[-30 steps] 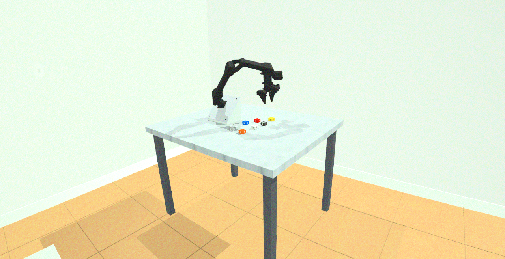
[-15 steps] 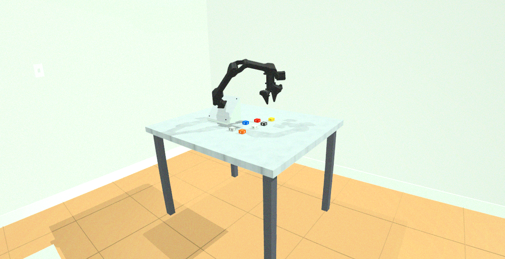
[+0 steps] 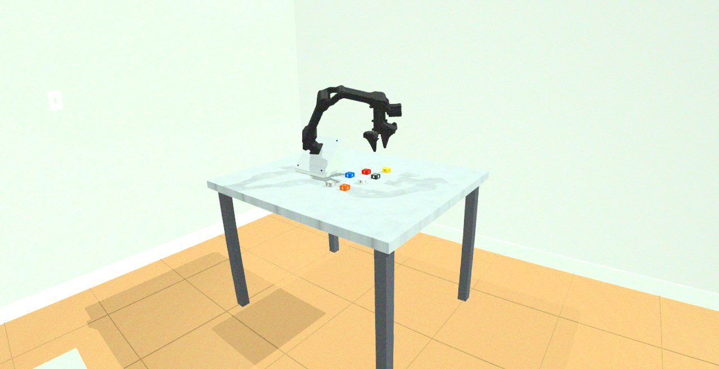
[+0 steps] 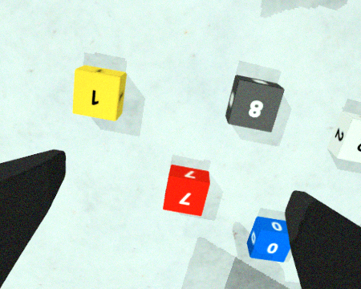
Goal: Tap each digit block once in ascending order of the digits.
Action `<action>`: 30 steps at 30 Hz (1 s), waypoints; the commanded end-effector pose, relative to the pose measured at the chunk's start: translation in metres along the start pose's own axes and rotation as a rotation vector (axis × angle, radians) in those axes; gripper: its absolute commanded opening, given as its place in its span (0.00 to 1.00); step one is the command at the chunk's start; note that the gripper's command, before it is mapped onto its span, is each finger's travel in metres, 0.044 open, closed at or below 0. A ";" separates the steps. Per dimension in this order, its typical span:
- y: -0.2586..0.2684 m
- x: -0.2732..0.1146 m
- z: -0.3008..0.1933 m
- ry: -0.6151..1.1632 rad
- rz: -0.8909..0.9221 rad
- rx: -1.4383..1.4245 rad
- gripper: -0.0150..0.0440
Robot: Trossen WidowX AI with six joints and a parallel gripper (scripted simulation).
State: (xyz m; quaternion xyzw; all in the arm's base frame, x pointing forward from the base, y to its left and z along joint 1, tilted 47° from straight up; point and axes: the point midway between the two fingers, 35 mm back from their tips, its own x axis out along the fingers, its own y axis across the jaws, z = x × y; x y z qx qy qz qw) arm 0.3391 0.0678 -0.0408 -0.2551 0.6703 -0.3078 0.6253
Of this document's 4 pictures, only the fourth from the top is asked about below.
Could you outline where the blue block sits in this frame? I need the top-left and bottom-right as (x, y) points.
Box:
(247, 217), (290, 263)

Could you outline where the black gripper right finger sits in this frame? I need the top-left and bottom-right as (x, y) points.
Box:
(284, 190), (361, 289)

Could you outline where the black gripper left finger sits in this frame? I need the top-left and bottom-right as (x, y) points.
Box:
(0, 149), (66, 288)

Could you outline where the red block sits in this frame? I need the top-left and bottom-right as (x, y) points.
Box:
(162, 164), (210, 216)

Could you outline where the dark grey block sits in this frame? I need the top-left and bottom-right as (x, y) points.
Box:
(225, 75), (285, 132)

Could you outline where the yellow block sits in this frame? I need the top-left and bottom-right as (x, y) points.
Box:
(73, 65), (127, 121)

